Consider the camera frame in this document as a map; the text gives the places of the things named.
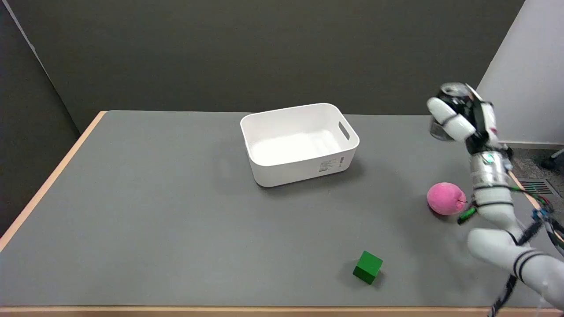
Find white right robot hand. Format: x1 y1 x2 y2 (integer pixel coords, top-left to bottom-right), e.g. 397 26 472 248
426 84 501 154

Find white plastic box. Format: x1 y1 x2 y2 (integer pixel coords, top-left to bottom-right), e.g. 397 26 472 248
240 103 360 188

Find pink ball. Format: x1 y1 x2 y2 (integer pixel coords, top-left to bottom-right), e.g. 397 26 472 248
427 182 467 216

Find black chair base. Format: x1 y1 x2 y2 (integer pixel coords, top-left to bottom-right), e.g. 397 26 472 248
541 149 564 171

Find floor vent grille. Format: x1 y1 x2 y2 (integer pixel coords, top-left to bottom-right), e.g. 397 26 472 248
519 179 557 196

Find green cube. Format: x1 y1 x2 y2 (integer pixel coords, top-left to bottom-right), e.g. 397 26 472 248
352 251 383 285

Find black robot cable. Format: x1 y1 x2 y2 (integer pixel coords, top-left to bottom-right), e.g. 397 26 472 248
487 185 564 317

